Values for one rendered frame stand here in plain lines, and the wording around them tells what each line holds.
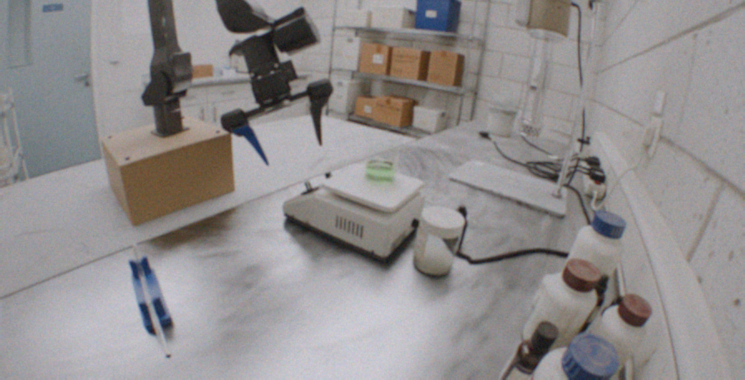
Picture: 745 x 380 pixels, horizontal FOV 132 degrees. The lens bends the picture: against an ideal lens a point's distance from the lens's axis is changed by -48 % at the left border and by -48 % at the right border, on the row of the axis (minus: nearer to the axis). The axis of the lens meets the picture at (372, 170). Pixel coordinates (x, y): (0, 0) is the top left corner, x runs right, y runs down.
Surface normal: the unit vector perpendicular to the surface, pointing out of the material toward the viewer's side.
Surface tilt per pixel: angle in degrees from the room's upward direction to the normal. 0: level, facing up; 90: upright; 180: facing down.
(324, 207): 90
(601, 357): 1
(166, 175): 90
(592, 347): 1
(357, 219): 90
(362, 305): 0
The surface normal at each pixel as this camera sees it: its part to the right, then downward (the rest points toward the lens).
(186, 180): 0.81, 0.29
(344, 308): 0.10, -0.93
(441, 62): -0.48, 0.29
